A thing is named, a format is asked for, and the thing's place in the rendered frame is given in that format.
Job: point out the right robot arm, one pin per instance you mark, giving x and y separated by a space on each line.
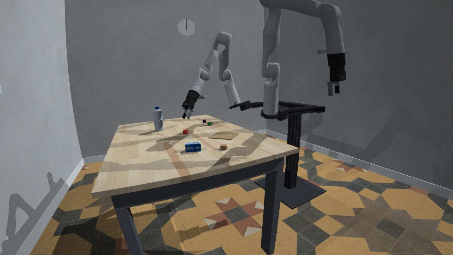
224 60

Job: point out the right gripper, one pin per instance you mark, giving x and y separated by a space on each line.
192 96

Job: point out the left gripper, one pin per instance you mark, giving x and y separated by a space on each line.
336 62

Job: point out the grey bottle with blue cap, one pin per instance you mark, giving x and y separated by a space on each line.
158 121

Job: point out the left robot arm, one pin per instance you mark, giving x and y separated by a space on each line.
329 15

